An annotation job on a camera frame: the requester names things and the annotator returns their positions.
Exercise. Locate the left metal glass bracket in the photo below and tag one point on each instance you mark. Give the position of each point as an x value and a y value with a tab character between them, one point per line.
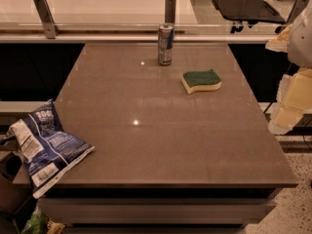
50	29

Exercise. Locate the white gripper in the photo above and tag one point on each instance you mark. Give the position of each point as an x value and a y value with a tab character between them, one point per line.
300	43

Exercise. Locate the metal glass bracket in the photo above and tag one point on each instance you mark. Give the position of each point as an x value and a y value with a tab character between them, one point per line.
170	11
50	29

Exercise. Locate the blue chip bag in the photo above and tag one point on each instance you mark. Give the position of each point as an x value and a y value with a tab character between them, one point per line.
48	150

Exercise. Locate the yellow snack package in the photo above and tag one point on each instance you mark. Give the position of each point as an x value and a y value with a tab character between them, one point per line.
55	228

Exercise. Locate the green and yellow sponge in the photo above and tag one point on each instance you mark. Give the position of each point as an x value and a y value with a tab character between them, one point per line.
200	81

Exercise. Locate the middle metal glass bracket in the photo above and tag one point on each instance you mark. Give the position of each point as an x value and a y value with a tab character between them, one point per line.
170	11

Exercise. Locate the green snack bag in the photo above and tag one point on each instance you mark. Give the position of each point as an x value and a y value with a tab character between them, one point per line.
36	224

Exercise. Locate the silver blue drink can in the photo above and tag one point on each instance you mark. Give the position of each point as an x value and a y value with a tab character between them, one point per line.
165	43

